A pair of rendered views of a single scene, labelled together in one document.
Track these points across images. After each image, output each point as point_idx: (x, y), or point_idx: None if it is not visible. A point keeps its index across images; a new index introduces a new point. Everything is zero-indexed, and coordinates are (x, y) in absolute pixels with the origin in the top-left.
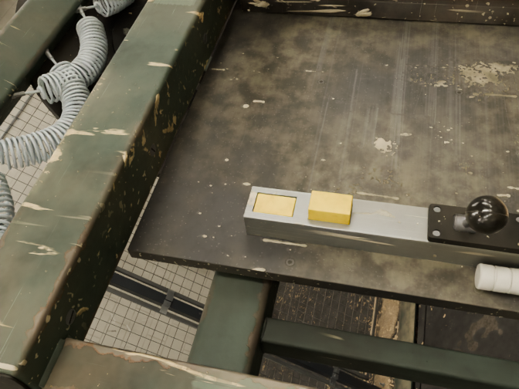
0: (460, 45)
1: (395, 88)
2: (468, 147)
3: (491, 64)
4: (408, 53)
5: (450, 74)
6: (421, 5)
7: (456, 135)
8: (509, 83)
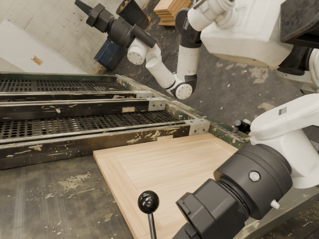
0: (58, 171)
1: (16, 209)
2: (74, 230)
3: (77, 176)
4: (25, 184)
5: (54, 188)
6: (29, 156)
7: (64, 225)
8: (89, 183)
